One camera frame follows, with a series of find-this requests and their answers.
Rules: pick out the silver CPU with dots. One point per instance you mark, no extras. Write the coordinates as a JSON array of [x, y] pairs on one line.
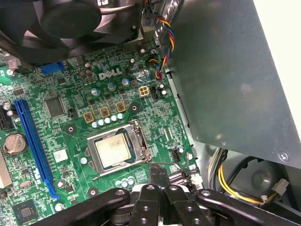
[[113, 150]]

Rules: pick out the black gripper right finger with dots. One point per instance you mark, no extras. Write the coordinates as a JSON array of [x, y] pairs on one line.
[[185, 212]]

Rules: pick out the black open PC case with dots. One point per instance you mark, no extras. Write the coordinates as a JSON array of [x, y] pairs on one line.
[[258, 181]]

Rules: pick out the white four-pin power socket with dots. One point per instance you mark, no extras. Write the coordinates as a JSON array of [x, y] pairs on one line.
[[143, 91]]

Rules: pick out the large black controller chip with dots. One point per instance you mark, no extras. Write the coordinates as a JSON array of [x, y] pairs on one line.
[[26, 213]]

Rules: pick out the black expansion slot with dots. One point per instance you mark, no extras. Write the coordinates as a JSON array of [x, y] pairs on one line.
[[3, 117]]

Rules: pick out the blue expansion slot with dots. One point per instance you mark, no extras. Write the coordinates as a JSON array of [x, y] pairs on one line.
[[33, 141]]

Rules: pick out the black square chip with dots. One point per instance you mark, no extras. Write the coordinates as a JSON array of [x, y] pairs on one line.
[[54, 107]]

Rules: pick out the silver rear port block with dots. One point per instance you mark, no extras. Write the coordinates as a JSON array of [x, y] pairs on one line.
[[10, 63]]

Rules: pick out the blue VGA connector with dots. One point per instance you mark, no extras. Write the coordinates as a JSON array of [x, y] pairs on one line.
[[51, 68]]

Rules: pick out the black RAM slot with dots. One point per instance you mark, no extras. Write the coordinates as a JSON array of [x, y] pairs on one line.
[[176, 175], [178, 181]]

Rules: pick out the silver chipset heatsink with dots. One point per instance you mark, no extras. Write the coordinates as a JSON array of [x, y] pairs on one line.
[[4, 171]]

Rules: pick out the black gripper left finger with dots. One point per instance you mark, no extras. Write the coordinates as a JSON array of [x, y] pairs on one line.
[[145, 212]]

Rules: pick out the CPU socket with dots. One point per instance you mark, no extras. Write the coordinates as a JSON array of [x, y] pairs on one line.
[[142, 143]]

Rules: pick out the grey power supply unit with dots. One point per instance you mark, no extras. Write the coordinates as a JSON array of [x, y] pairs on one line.
[[223, 82]]

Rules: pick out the metal socket cover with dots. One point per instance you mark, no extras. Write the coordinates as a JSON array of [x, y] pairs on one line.
[[92, 154]]

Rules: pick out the black case fan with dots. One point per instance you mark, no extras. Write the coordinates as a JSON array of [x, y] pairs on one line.
[[70, 21]]

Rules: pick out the yellow square inductor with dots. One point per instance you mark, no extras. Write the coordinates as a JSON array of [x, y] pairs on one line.
[[104, 112], [89, 117], [120, 107]]

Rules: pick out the green motherboard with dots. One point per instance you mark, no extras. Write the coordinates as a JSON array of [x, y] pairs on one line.
[[70, 141]]

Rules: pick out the silver coin battery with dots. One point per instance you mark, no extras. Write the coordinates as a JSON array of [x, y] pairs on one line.
[[15, 143]]

